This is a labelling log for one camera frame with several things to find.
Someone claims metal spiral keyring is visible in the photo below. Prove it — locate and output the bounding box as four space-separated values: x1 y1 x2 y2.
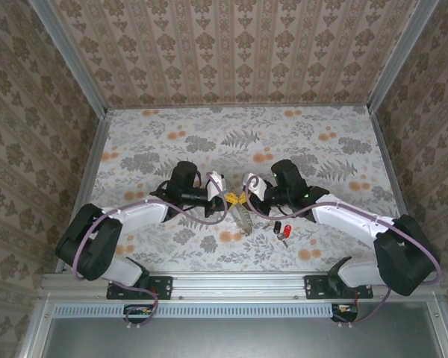
227 193 254 236

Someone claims black-headed silver key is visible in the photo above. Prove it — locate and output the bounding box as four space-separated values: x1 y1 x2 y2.
263 219 282 236

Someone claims floral patterned table sheet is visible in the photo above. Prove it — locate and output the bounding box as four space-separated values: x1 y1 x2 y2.
85 106 421 273

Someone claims grey metal panel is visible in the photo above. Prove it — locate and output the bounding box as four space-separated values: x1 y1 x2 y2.
40 316 444 358

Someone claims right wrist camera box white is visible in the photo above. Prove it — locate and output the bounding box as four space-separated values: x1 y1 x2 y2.
242 173 267 201

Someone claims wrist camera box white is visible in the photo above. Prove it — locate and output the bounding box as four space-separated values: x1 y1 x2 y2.
242 173 267 201
205 171 225 201

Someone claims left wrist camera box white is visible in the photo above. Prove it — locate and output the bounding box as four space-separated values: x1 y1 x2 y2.
205 171 225 201

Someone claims aluminium mounting rail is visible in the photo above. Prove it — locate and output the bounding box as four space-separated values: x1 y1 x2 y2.
40 271 444 302

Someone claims thin aluminium table end rail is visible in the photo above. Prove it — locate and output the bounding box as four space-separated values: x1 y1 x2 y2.
106 104 370 111

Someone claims aluminium table side rail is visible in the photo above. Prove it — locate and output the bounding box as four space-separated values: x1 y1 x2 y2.
55 110 113 275
369 107 426 271

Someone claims grey slotted cable duct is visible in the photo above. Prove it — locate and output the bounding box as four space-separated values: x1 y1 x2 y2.
54 302 335 318

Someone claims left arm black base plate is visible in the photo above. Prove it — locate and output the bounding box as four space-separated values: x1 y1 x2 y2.
106 274 172 301

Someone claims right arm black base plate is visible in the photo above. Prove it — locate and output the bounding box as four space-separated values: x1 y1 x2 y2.
305 274 374 301

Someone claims aluminium frame post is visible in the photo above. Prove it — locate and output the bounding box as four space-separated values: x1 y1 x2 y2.
365 0 440 113
28 0 109 115

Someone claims aluminium frame bar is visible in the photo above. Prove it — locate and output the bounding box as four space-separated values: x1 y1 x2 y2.
427 298 448 358
18 294 55 358

